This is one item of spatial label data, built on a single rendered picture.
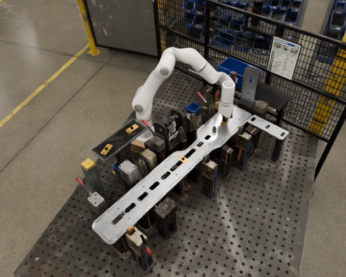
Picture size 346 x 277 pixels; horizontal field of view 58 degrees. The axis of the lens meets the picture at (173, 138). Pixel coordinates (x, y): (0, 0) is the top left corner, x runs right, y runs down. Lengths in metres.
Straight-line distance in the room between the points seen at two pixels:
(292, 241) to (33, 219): 2.30
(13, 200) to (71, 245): 1.42
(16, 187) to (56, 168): 0.43
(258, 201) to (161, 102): 1.30
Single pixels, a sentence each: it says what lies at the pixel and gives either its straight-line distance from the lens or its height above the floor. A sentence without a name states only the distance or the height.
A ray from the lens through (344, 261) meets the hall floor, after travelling 3.07.
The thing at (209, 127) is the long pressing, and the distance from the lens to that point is 2.26.
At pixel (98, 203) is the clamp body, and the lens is 1.88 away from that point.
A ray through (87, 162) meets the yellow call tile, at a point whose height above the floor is 1.16.
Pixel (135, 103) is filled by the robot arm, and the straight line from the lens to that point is 2.20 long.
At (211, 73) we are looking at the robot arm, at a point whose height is 1.44.
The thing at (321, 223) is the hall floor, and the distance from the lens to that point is 3.16.
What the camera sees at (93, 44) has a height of 0.18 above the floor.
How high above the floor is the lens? 2.61
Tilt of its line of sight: 47 degrees down
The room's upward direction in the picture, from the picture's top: 4 degrees counter-clockwise
